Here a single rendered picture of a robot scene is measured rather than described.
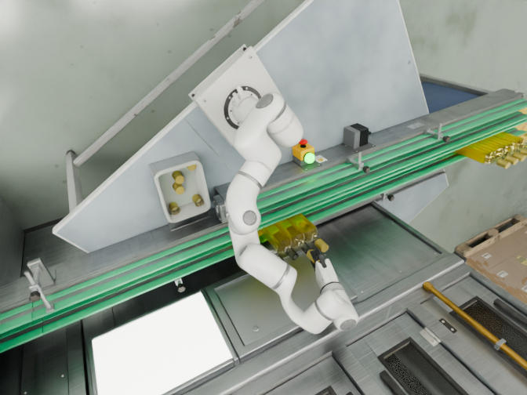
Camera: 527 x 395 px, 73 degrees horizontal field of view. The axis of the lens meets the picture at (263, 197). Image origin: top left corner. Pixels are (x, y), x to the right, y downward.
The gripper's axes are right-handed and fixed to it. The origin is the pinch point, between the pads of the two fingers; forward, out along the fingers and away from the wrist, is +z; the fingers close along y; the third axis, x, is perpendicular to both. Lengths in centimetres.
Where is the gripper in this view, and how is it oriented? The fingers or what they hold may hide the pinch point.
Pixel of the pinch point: (315, 259)
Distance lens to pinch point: 130.3
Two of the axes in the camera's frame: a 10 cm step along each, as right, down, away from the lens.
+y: -1.0, -8.2, -5.6
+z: -2.1, -5.3, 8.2
